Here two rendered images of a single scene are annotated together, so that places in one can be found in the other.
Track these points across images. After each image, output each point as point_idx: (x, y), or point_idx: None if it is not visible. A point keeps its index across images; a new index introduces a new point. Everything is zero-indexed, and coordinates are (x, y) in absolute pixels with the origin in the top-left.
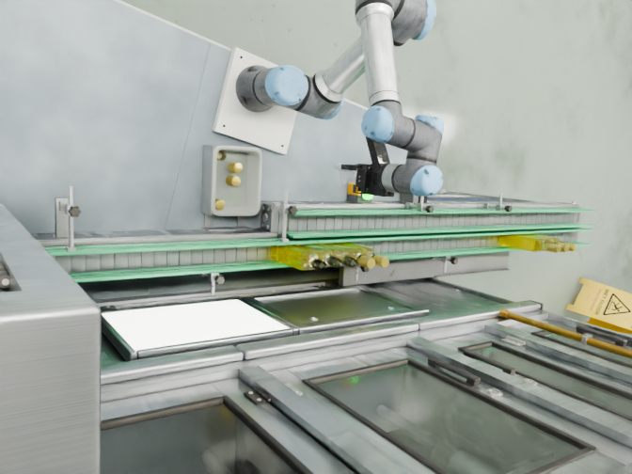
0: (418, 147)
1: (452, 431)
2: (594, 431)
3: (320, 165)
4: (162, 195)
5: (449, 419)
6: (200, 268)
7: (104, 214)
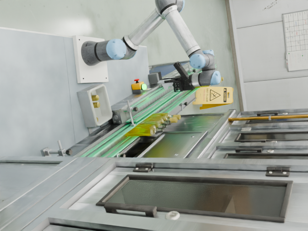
0: (210, 65)
1: None
2: None
3: (119, 80)
4: (69, 126)
5: None
6: (110, 154)
7: (51, 148)
